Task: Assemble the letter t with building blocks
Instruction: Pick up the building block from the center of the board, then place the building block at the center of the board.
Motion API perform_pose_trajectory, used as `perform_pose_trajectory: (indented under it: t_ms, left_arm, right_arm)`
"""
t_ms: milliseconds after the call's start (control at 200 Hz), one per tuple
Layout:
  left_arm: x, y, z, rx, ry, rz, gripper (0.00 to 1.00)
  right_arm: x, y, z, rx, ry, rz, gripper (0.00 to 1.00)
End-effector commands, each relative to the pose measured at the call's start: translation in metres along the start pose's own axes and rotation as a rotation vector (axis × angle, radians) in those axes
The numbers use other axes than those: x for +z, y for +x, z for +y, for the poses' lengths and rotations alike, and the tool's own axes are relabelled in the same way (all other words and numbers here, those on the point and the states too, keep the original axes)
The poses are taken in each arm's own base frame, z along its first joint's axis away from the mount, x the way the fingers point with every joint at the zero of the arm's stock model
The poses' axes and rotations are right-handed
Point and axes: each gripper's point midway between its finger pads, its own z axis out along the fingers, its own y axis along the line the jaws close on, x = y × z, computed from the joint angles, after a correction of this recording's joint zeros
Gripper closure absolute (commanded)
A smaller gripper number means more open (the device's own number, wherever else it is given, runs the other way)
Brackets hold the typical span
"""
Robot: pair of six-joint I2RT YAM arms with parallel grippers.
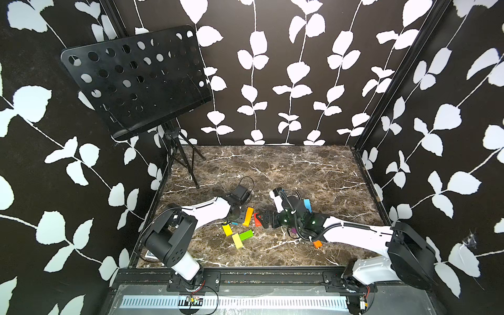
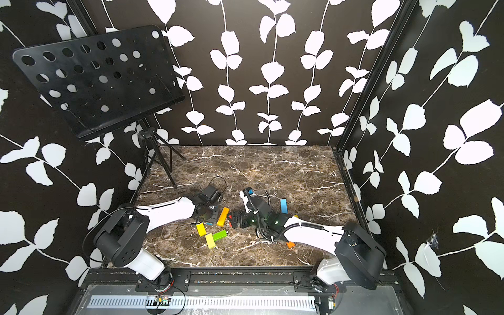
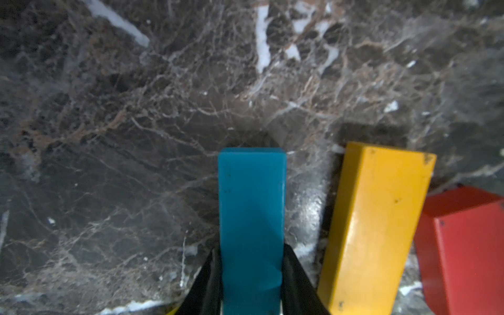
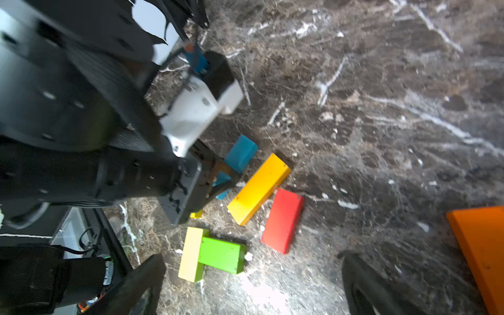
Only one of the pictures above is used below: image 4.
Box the green block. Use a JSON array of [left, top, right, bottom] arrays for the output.
[[198, 237, 247, 274]]

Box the cyan block group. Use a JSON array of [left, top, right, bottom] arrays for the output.
[[213, 135, 259, 200]]

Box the orange long block upper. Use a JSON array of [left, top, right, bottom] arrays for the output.
[[446, 206, 503, 314]]

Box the red-orange small block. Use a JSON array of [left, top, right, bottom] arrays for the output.
[[261, 188, 305, 255]]

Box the light yellow-green block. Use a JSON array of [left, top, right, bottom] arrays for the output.
[[178, 227, 209, 283]]

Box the yellow long block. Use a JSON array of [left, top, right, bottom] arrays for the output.
[[227, 154, 291, 226]]

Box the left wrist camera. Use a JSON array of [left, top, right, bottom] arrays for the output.
[[160, 51, 244, 158]]

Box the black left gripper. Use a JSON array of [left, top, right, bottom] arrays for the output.
[[157, 140, 241, 224]]

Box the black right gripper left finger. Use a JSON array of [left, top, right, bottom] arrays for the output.
[[85, 254, 166, 314]]

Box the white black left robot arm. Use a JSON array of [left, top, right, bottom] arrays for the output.
[[1, 1, 243, 230]]

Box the yellow small block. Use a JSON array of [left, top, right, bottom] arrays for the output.
[[190, 210, 203, 219]]

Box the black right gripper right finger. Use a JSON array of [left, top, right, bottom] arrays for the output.
[[338, 251, 424, 315]]

